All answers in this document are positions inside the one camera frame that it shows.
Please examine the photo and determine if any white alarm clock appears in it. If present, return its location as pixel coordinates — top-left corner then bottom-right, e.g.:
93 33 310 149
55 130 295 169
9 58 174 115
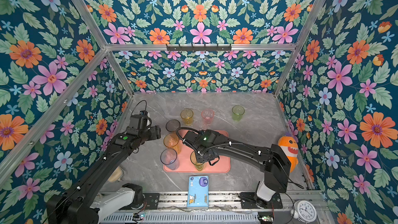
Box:
291 200 317 223

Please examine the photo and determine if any light green tall glass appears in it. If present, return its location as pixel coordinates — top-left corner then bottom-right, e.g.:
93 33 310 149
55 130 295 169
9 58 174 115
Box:
190 151 205 171

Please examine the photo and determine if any blue-grey tall glass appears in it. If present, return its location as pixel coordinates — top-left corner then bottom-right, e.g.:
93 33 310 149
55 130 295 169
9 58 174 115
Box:
160 148 179 171

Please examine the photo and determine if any black hook rail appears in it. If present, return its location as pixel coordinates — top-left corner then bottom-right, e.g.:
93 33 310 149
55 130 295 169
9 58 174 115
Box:
166 44 232 52

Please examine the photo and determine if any pink short glass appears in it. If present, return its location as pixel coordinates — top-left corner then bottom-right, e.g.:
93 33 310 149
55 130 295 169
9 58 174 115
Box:
201 108 215 125

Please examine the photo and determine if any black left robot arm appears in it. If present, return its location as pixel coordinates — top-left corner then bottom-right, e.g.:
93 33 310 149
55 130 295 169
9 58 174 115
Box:
46 111 161 224

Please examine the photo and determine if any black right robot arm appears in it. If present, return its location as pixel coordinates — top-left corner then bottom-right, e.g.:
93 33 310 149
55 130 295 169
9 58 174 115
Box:
176 127 291 207

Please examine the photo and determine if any blue tissue pack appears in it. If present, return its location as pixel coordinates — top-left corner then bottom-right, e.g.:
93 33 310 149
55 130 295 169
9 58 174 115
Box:
187 175 209 209

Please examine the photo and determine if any yellow short glass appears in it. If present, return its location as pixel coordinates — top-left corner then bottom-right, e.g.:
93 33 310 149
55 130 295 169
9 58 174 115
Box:
180 108 194 125

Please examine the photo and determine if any orange plush toy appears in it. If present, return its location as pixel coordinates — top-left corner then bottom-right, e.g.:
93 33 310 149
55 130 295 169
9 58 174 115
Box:
278 136 299 173

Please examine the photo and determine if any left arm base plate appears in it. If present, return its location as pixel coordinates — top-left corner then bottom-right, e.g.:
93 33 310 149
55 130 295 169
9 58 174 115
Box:
131 192 160 211

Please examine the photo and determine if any green short glass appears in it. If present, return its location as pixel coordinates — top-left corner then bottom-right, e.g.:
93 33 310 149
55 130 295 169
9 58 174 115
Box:
232 105 245 121

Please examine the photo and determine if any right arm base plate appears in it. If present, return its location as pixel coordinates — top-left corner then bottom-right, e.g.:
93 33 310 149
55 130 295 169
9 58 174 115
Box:
238 192 283 209

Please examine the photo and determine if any amber tall glass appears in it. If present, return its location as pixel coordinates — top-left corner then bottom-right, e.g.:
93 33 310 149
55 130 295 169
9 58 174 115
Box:
163 133 181 154

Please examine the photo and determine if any pink plastic tray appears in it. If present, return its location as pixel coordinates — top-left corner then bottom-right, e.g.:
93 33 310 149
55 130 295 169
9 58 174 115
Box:
163 140 231 173

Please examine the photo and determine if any dark grey tall glass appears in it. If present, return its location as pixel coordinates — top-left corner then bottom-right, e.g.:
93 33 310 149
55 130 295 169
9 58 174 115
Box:
165 119 181 134

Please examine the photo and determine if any white ribbed cable duct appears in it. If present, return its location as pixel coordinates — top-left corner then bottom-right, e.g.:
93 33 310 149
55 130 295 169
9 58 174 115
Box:
101 212 260 224

